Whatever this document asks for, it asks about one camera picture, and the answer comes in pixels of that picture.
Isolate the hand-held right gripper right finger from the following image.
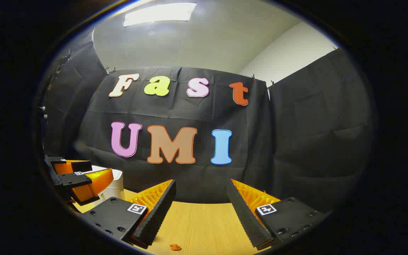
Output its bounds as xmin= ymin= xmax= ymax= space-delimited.
xmin=226 ymin=179 xmax=323 ymax=251

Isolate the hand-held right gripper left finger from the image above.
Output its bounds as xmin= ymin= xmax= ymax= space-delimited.
xmin=80 ymin=179 xmax=177 ymax=248

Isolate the white desktop garbage bin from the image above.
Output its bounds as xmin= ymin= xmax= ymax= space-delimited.
xmin=84 ymin=165 xmax=125 ymax=202

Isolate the wooden desktop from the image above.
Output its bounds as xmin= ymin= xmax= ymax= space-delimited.
xmin=72 ymin=189 xmax=272 ymax=255

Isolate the black backdrop cloth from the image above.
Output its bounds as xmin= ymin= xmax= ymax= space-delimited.
xmin=39 ymin=28 xmax=374 ymax=220

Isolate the ceiling light panel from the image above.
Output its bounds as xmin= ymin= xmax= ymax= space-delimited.
xmin=123 ymin=2 xmax=197 ymax=28

